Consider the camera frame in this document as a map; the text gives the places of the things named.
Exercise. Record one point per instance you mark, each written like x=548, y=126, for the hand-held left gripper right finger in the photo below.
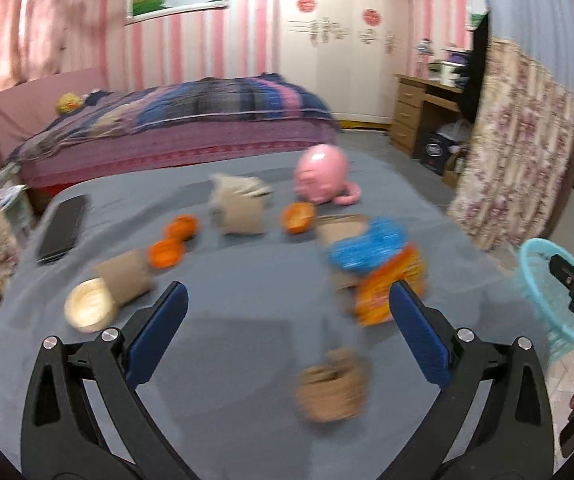
x=419, y=330

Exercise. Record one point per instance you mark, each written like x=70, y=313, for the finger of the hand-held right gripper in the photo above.
x=564, y=269

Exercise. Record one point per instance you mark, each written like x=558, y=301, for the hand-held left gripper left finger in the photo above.
x=159, y=330

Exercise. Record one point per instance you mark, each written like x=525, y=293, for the teal plastic basket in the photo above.
x=542, y=290

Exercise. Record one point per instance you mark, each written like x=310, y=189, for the orange snack packet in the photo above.
x=387, y=287

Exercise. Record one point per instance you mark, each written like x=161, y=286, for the brown paper cup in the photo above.
x=122, y=275

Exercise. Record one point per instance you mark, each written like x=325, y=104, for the orange peel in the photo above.
x=298, y=217
x=182, y=227
x=164, y=254

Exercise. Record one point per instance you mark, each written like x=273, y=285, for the tan phone case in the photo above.
x=337, y=230

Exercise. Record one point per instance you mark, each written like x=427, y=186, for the black smartphone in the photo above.
x=62, y=230

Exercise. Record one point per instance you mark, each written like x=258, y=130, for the cardboard tube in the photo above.
x=242, y=215

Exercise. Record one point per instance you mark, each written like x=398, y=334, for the black bag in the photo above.
x=437, y=152

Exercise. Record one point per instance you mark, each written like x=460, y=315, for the white plastic bag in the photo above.
x=454, y=131

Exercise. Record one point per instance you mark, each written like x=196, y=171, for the pink pig mug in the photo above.
x=322, y=172

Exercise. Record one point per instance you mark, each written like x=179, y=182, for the bedside table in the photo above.
x=14, y=207

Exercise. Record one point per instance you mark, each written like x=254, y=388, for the black hanging garment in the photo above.
x=477, y=75

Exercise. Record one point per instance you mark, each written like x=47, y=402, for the wooden desk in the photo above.
x=409, y=110

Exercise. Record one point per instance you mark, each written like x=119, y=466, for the white printer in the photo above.
x=447, y=74

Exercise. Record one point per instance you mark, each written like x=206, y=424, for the striped purple quilt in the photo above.
x=217, y=100

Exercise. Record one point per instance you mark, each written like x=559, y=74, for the yellow plush toy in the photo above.
x=68, y=103

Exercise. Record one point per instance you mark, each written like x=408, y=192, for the pink bed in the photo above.
x=42, y=90

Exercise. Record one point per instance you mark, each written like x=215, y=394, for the white wardrobe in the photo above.
x=342, y=60

